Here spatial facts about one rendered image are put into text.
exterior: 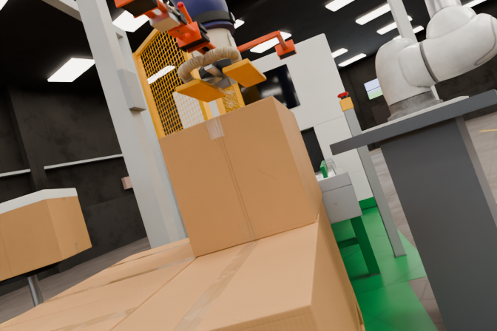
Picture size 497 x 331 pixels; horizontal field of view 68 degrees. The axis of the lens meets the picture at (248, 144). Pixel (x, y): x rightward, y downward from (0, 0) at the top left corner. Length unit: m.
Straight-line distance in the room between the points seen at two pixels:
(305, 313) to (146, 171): 2.30
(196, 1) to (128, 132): 1.53
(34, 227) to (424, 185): 1.95
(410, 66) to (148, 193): 1.99
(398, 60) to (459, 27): 0.20
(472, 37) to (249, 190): 0.83
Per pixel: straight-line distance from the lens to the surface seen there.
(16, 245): 2.42
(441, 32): 1.40
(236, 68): 1.32
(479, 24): 1.39
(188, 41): 1.26
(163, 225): 2.75
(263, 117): 1.12
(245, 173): 1.13
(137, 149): 2.79
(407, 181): 1.38
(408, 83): 1.40
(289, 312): 0.56
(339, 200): 1.79
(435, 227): 1.40
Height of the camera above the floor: 0.74
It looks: 5 degrees up
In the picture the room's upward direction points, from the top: 18 degrees counter-clockwise
